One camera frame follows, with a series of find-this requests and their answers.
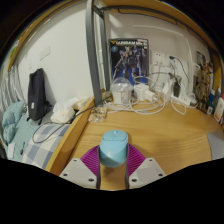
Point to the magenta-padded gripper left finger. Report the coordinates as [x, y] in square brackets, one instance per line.
[78, 171]

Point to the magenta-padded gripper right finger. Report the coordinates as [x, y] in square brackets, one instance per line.
[146, 171]

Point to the light blue computer mouse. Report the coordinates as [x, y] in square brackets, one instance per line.
[114, 148]

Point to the blue plaid quilt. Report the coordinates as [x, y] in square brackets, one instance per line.
[40, 141]

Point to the clear snack bag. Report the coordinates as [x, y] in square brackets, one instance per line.
[97, 114]

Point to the white crumpled plastic bag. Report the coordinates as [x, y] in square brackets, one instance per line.
[62, 112]

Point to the white power strip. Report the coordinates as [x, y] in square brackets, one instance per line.
[181, 100]

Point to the white charger block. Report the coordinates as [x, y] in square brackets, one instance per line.
[141, 91]

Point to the teal blanket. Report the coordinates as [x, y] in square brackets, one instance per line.
[11, 120]

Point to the clear plastic dome container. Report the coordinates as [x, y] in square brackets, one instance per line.
[121, 90]

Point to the black backpack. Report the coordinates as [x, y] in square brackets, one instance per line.
[36, 93]

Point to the gold robot figurine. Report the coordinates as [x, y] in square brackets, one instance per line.
[202, 81]

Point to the blue robot model kit box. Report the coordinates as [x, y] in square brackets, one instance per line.
[128, 60]

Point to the white wall socket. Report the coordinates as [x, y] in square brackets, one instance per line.
[158, 57]

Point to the grey metal frame post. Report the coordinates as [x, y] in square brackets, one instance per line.
[93, 50]

